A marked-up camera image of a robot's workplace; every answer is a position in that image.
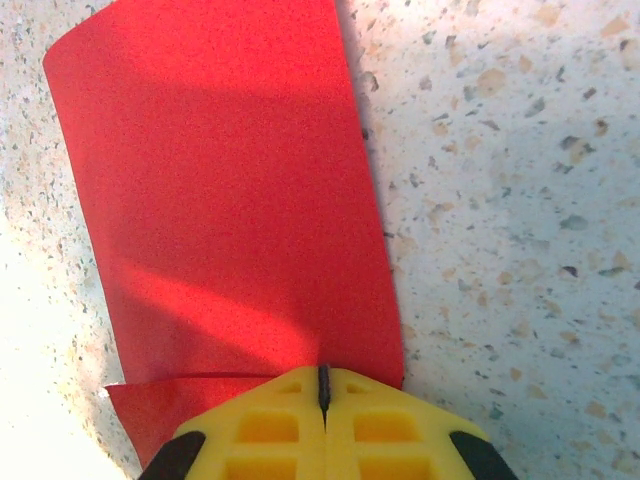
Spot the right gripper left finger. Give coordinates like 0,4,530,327
137,366,326,480

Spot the red paper sheet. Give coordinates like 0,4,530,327
42,0,405,469

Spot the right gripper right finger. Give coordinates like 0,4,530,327
322,367,521,480

